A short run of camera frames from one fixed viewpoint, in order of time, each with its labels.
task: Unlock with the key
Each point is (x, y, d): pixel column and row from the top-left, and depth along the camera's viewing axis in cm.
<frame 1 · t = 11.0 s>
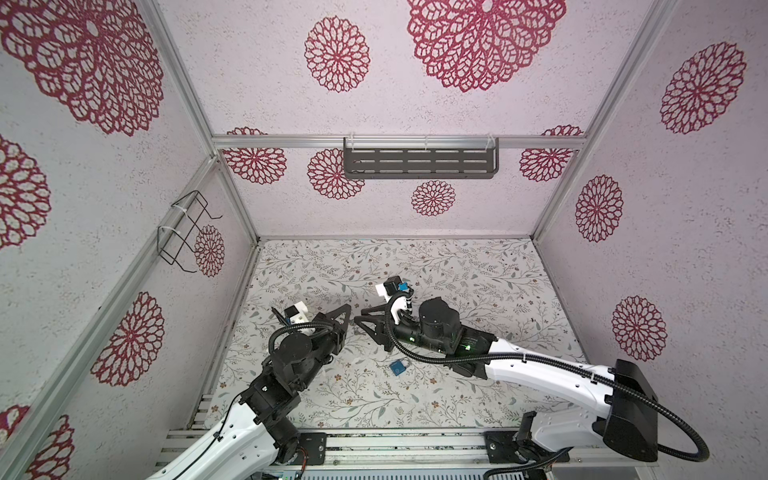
left hand: (352, 308, 70), fingers closed
right hand: (359, 310, 65), fingers open
blue padlock: (397, 367, 89), on the table

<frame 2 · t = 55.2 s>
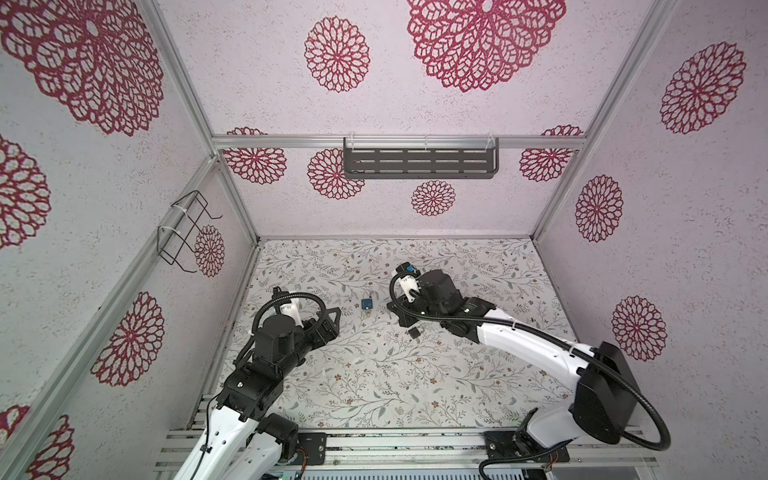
left hand: (331, 321, 73), fingers open
right hand: (388, 300, 78), fingers closed
blue padlock: (367, 303, 102), point 2 cm above the table

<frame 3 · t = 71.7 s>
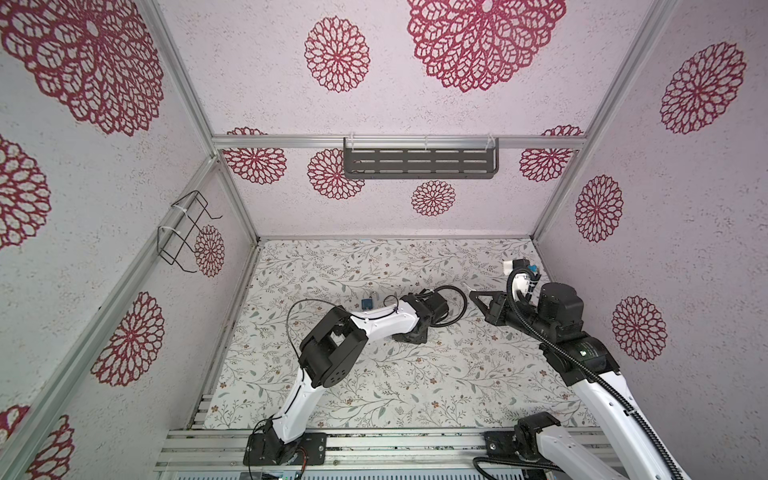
left hand: (407, 338, 94), fingers open
right hand: (473, 290, 68), fingers closed
the named things where they were.

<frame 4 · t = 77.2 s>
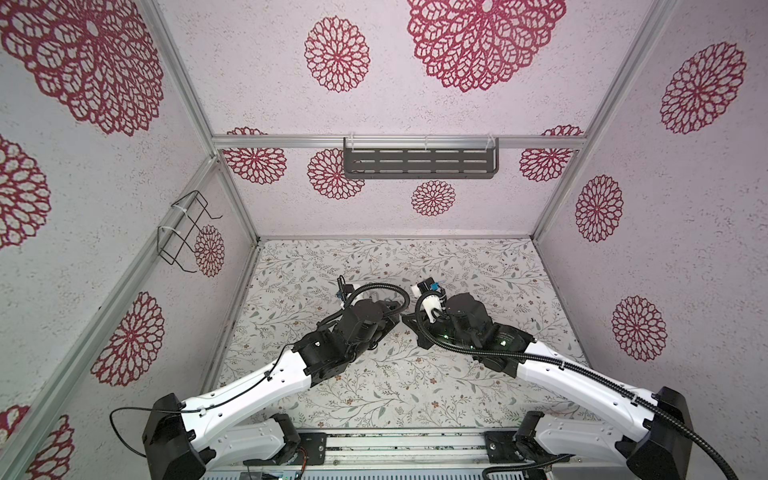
left hand: (400, 312, 72), fingers open
right hand: (404, 313, 72), fingers closed
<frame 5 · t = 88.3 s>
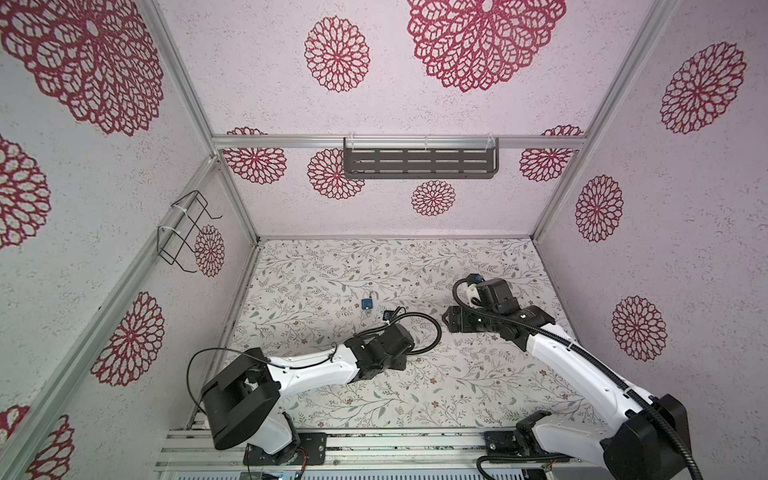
left hand: (398, 355, 85), fingers open
right hand: (456, 312, 82), fingers open
